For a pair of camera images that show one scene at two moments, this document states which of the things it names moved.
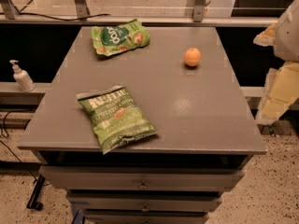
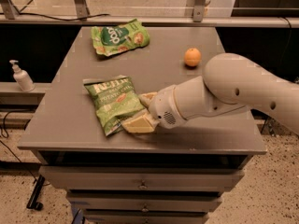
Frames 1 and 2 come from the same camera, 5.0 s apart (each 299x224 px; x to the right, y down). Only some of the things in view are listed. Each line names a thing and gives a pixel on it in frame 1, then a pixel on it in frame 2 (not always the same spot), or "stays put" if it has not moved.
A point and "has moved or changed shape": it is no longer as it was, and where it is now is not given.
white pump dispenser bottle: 22,77 stays put
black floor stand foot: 32,203 stays put
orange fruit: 192,57 stays put
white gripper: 288,36 → 163,105
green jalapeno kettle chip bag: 116,119 has moved or changed shape
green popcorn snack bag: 112,38 stays put
